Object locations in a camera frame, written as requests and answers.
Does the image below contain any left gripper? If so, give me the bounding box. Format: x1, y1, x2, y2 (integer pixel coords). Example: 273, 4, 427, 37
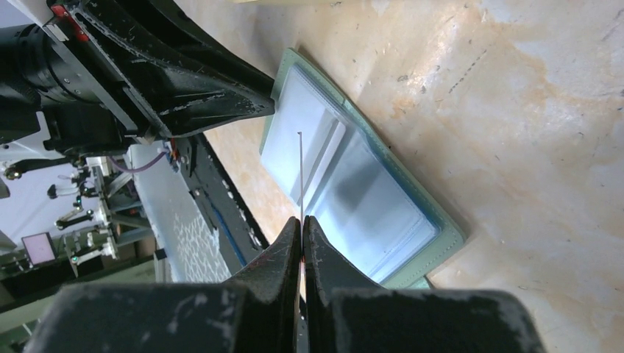
1, 1, 274, 156

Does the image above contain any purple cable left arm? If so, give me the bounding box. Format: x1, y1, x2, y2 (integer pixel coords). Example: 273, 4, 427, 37
107, 149, 171, 174

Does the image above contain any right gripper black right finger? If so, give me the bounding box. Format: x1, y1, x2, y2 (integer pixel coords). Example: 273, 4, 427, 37
302, 216, 545, 352

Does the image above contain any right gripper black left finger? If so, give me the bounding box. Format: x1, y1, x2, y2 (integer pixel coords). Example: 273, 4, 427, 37
25, 218, 301, 352

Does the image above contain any green card holder wallet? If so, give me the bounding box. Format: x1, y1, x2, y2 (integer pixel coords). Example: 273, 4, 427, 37
259, 49, 466, 289

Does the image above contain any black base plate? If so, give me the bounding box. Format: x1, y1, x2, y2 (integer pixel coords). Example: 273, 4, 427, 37
171, 135, 269, 274

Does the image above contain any aluminium front rail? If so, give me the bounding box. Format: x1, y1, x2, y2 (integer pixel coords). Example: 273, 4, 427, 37
133, 157, 231, 283

